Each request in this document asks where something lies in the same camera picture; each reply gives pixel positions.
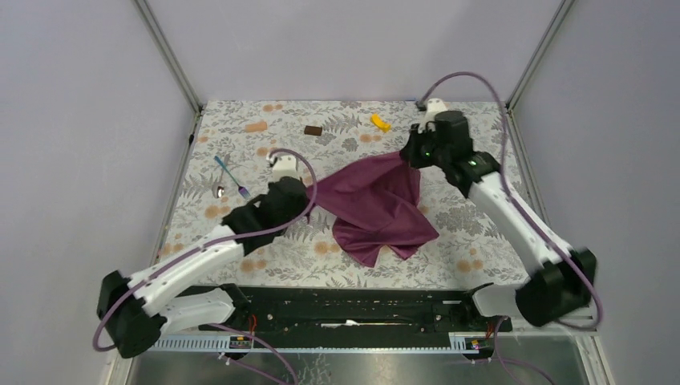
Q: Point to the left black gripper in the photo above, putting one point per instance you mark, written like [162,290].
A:
[301,208]

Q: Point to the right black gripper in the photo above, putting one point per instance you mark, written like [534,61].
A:
[409,153]

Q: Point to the purple cloth napkin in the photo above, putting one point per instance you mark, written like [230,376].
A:
[376,204]

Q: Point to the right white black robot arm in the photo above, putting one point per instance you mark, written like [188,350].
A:
[560,278]

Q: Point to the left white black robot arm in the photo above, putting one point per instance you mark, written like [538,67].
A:
[136,311]

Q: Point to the yellow toy piece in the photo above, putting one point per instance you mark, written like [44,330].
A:
[379,123]

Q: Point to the floral patterned table mat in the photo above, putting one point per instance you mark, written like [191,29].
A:
[468,252]

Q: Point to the brown toy block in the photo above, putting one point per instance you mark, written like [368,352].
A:
[312,130]

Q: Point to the orange toy block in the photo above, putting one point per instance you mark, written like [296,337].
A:
[259,126]

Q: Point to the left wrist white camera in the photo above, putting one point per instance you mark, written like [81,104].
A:
[284,166]

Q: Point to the wrist white camera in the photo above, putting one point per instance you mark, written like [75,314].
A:
[433,107]
[284,166]

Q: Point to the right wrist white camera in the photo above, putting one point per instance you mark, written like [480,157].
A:
[433,107]

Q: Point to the white slotted cable duct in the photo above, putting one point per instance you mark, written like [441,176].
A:
[419,343]

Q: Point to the right aluminium frame post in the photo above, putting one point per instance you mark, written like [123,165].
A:
[544,44]

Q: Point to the aluminium frame post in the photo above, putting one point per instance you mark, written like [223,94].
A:
[149,19]
[544,44]

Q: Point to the left aluminium frame post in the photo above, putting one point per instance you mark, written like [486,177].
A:
[149,19]

